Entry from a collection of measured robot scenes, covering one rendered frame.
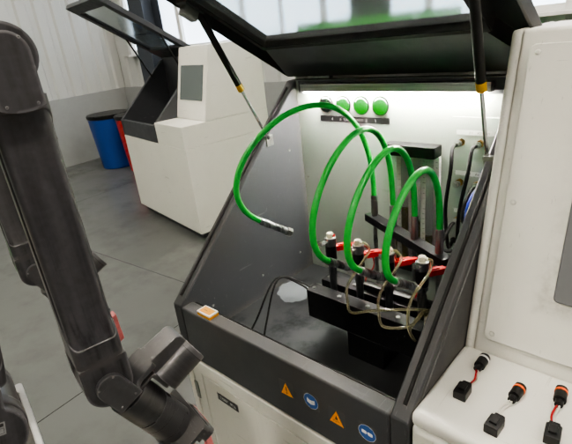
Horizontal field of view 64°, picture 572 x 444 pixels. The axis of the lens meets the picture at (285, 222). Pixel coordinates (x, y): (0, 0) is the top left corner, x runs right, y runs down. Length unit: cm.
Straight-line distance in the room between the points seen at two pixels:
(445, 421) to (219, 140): 333
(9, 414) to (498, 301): 79
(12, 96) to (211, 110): 341
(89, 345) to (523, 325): 73
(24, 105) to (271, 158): 97
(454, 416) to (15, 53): 78
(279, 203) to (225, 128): 255
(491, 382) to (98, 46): 782
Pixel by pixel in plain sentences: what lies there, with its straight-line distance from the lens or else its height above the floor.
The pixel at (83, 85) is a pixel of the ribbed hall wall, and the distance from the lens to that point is 810.
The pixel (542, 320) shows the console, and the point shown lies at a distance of 95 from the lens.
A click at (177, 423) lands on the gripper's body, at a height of 110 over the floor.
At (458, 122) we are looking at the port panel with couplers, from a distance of 118.
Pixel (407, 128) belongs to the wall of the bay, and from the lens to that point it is 125.
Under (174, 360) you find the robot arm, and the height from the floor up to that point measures 120.
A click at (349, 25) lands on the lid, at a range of 110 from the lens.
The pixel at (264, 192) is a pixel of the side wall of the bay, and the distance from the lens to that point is 137.
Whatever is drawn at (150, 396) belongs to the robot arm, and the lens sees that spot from 68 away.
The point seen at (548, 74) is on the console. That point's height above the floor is 148.
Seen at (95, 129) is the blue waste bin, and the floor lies 59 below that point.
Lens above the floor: 159
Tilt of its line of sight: 23 degrees down
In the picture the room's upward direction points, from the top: 7 degrees counter-clockwise
